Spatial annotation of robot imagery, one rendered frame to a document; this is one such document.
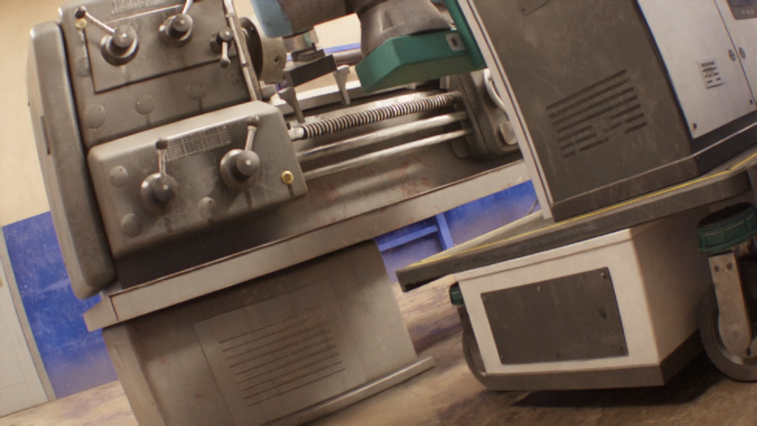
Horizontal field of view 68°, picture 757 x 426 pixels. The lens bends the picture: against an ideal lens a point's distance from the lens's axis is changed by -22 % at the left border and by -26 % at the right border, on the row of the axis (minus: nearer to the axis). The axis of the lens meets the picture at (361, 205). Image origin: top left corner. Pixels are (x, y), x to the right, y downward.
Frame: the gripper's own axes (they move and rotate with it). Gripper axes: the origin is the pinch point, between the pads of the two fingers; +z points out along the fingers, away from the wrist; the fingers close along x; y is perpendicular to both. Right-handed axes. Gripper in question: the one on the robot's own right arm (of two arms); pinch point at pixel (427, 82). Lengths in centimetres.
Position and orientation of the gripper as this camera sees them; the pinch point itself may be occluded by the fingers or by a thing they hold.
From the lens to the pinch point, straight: 207.5
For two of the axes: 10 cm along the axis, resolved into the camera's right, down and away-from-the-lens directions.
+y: 6.0, 1.7, -7.8
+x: 8.0, -1.3, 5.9
